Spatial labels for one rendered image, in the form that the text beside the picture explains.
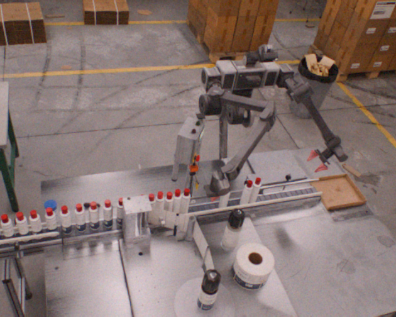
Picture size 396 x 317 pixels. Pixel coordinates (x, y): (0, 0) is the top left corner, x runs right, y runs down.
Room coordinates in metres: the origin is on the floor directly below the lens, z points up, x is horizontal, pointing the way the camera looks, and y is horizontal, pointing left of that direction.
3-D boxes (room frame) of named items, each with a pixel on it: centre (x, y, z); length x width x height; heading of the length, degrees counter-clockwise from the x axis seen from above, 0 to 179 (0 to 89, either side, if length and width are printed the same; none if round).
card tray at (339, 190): (2.04, -1.00, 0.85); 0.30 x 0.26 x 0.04; 113
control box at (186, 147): (1.69, 0.05, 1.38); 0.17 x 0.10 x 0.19; 168
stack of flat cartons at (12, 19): (4.89, 2.59, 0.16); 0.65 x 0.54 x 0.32; 118
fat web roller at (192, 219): (1.42, -0.04, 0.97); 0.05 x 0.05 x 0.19
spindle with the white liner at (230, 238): (1.42, -0.27, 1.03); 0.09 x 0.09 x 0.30
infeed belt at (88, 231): (1.65, -0.09, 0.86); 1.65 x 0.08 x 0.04; 113
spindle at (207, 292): (1.03, -0.17, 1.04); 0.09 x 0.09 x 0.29
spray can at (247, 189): (1.76, -0.35, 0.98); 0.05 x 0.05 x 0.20
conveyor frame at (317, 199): (1.65, -0.09, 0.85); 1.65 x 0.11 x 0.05; 113
